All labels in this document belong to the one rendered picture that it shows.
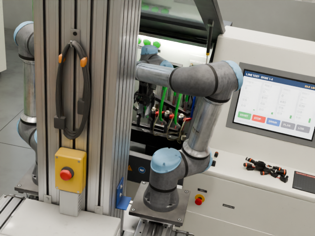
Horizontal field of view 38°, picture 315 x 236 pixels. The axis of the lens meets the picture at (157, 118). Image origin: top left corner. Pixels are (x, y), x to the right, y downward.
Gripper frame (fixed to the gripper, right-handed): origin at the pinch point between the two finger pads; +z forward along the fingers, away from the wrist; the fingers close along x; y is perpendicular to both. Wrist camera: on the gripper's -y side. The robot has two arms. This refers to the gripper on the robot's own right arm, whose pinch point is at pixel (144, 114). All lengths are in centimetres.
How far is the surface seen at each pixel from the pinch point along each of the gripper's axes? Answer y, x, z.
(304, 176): -19, 81, 23
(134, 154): -4.2, -4.5, 26.6
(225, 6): -420, -31, 42
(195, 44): -54, 9, -22
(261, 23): -426, 18, 57
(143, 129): -26.0, -7.7, 23.3
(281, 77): -35, 58, -20
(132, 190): -3.0, -3.4, 48.4
